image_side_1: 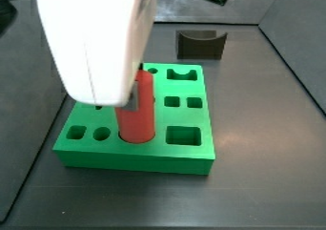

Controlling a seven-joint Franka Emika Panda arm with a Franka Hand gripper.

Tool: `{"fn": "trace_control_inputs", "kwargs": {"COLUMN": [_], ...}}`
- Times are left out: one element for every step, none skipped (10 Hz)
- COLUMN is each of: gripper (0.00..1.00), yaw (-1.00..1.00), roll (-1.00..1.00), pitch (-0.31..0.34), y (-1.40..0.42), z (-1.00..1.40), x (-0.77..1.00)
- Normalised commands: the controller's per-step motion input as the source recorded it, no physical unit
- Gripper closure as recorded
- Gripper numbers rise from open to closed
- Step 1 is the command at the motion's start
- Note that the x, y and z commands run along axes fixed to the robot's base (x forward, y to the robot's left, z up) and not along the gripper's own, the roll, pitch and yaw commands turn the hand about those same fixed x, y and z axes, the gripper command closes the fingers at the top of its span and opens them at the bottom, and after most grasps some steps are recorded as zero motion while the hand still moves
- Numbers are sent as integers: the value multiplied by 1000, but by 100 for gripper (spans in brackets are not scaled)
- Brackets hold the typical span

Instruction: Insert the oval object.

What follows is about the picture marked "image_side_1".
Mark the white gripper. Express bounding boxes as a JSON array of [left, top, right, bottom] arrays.
[[37, 0, 156, 112]]

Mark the red oval peg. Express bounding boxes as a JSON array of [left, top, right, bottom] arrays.
[[114, 70, 155, 143]]

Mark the green shape sorter block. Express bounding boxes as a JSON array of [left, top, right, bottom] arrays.
[[53, 63, 215, 175]]

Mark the black curved block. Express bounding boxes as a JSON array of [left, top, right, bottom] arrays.
[[176, 30, 228, 60]]

